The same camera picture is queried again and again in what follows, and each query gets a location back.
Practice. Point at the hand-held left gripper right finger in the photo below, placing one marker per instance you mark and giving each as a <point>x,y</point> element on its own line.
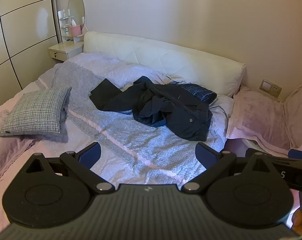
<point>205,153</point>

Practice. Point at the oval mirror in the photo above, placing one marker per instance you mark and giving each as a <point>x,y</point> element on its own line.
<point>76,7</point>

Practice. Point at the blue-grey herringbone blanket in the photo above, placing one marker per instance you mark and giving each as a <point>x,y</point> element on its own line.
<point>111,130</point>

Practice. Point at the cream dressing table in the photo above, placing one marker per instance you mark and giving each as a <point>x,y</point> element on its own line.
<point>63,48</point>

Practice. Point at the pale lavender bed sheet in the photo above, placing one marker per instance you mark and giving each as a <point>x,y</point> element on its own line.
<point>103,60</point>

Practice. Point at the white padded bed headboard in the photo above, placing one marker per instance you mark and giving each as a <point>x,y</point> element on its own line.
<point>166,60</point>

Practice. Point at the dark navy jacket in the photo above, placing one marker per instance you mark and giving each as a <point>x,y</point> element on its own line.
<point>181,115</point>

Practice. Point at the white cosmetic bottle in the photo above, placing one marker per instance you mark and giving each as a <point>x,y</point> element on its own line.
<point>64,13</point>

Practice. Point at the cream wall socket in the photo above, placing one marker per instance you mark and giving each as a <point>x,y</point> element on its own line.
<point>275,91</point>

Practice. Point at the pink tissue box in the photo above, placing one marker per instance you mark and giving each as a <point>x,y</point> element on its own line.
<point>75,30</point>

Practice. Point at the blue denim jeans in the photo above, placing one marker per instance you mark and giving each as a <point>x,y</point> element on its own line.
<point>198,91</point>

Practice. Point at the cream sliding-door wardrobe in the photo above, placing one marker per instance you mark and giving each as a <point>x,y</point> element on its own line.
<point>18,30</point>

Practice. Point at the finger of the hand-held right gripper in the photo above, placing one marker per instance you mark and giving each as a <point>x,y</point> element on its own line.
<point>299,154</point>

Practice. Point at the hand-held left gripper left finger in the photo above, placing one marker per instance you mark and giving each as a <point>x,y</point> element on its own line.
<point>91,153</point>

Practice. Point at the cream wall switch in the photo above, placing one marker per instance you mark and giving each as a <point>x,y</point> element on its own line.
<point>265,85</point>

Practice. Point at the pink fleece cover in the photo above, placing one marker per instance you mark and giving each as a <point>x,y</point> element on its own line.
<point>261,115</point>

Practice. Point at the person's right hand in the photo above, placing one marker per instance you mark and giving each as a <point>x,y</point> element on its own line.
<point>298,220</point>

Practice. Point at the grey plaid pillow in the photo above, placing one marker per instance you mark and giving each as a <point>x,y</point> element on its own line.
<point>33,112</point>

